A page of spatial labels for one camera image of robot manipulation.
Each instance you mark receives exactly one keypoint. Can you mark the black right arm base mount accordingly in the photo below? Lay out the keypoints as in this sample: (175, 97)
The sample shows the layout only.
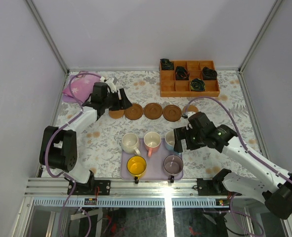
(214, 186)

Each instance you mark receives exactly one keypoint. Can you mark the blue slotted cable duct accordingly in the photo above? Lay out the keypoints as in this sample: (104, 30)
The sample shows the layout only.
(132, 202)

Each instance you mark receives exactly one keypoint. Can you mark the aluminium front frame rail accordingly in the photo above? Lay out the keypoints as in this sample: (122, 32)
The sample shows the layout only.
(58, 187)

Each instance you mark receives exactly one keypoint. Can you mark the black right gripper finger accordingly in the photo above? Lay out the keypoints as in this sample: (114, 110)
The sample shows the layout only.
(180, 133)
(178, 147)

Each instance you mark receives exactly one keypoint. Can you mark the white ceramic mug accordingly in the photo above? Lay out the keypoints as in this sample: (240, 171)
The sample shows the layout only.
(131, 144)

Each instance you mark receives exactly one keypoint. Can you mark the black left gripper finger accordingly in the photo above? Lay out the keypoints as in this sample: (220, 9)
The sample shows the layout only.
(115, 104)
(124, 101)

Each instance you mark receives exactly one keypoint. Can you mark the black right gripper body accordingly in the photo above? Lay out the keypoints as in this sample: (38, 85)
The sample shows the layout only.
(194, 139)

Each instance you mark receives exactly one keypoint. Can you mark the yellow ceramic mug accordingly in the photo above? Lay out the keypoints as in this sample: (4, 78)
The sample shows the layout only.
(136, 166)

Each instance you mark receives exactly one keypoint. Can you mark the orange wooden compartment tray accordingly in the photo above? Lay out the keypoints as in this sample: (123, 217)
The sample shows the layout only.
(169, 87)

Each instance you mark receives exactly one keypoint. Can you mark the grey purple ceramic mug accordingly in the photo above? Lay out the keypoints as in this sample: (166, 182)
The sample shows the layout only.
(173, 164)

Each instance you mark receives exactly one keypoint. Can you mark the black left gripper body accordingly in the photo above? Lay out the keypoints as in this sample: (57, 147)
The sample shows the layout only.
(118, 101)

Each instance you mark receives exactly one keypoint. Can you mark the lavender plastic serving tray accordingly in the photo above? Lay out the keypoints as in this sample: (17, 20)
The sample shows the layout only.
(155, 164)

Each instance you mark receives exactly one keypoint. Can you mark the light blue ceramic mug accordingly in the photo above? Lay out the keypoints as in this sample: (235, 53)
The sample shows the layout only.
(169, 140)

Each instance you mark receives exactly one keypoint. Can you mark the dark wooden grooved coaster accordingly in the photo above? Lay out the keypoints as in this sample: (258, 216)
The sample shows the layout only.
(172, 113)
(134, 112)
(153, 111)

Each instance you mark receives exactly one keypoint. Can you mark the pink folded cloth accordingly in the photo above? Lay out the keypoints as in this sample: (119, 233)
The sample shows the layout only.
(81, 87)

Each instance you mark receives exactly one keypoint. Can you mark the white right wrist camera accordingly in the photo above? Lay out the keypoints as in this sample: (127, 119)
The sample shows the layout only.
(188, 114)

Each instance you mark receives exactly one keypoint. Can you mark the dark floral rolled cloth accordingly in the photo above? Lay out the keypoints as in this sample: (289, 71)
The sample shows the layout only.
(166, 65)
(209, 74)
(197, 85)
(181, 73)

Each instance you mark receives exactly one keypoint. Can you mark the light bamboo coaster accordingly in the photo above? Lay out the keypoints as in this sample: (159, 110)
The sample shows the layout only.
(190, 109)
(116, 114)

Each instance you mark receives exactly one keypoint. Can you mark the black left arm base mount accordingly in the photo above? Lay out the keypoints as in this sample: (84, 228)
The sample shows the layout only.
(93, 187)

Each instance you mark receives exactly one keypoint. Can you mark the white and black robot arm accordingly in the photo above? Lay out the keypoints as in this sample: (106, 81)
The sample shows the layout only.
(273, 184)
(59, 144)

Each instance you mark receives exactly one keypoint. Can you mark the pink ceramic mug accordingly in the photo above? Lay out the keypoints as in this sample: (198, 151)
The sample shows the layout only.
(152, 142)

